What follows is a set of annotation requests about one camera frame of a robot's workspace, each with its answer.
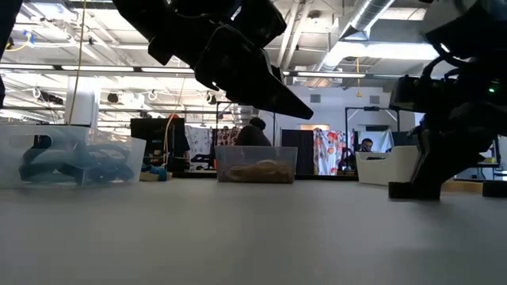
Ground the yellow extension cable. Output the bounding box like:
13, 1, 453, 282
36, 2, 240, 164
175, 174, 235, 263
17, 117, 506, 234
69, 0, 87, 124

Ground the plain white cloth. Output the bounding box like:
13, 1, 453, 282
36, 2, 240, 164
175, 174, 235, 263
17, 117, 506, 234
374, 130, 395, 154

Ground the colourful floral cloth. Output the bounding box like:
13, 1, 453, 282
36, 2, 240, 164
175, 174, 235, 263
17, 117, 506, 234
314, 127, 349, 176

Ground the person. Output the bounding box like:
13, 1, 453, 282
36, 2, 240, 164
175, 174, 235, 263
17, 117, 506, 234
235, 116, 273, 147
358, 137, 375, 154

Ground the black clothes rack frame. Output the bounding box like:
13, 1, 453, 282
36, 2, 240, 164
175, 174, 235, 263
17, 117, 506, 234
215, 101, 277, 148
344, 105, 401, 159

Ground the red dotted cloth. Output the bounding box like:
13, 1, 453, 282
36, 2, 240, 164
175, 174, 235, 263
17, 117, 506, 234
215, 126, 238, 146

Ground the clear plastic basket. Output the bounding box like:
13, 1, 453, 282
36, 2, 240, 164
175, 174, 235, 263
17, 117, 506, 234
0, 124, 147, 189

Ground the tan rubber band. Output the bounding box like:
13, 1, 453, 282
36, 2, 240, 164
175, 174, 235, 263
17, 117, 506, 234
227, 159, 295, 184
228, 165, 278, 184
440, 180, 484, 194
139, 170, 174, 183

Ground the silver ventilation duct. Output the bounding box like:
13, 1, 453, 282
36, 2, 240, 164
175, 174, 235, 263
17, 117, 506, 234
316, 0, 397, 76

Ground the white column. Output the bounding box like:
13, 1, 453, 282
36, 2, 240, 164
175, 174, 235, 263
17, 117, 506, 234
65, 77, 99, 128

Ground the long ceiling light strip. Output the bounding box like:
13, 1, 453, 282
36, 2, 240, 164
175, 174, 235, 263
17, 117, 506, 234
0, 64, 368, 79

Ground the white plastic basket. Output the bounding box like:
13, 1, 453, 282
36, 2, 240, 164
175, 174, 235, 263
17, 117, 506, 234
355, 145, 421, 186

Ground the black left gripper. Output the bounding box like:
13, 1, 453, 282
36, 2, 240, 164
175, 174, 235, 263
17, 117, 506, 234
112, 0, 314, 120

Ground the white patterned cloth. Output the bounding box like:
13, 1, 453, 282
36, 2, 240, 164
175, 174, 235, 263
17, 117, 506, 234
189, 125, 213, 160

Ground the black monitor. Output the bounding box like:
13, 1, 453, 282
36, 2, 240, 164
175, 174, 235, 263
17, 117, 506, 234
130, 117, 191, 159

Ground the grey translucent basket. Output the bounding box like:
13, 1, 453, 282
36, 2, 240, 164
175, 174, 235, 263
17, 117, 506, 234
215, 146, 299, 184

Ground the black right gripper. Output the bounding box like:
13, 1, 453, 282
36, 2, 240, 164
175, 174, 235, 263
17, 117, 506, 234
390, 51, 507, 187

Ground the thin blue rubber band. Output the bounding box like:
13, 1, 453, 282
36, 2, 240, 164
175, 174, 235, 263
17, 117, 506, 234
18, 136, 86, 183

